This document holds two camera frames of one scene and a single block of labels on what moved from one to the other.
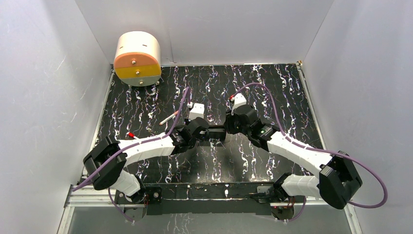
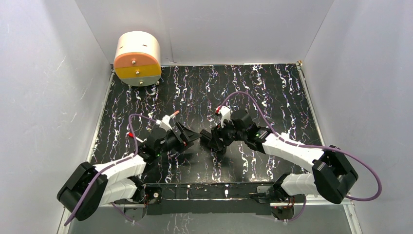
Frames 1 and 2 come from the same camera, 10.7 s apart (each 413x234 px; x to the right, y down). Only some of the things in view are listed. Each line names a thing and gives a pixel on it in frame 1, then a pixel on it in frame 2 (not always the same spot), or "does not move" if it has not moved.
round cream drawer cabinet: [137, 61] does not move
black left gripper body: [206, 133] → [182, 138]
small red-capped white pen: [132, 135] does not move
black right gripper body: [233, 125] → [227, 133]
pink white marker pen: [168, 118] does not move
